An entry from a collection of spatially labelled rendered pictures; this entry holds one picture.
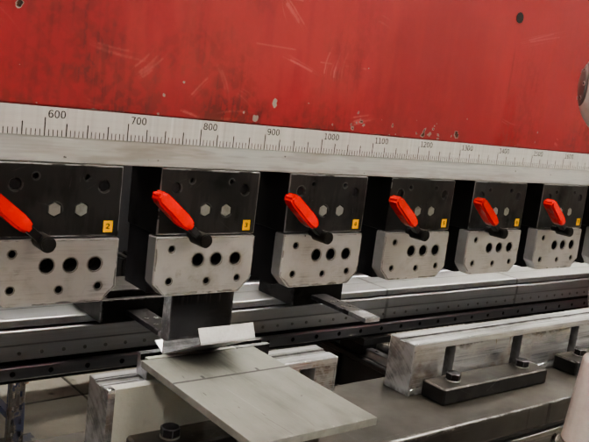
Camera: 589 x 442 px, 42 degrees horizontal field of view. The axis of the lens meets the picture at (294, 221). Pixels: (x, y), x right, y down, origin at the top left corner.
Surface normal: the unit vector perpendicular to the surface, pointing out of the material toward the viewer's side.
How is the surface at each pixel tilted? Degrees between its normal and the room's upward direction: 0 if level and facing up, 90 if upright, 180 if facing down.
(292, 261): 90
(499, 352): 90
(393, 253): 90
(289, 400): 0
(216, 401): 0
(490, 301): 90
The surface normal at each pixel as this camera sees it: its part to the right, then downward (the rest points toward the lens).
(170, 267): 0.61, 0.20
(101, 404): -0.79, 0.00
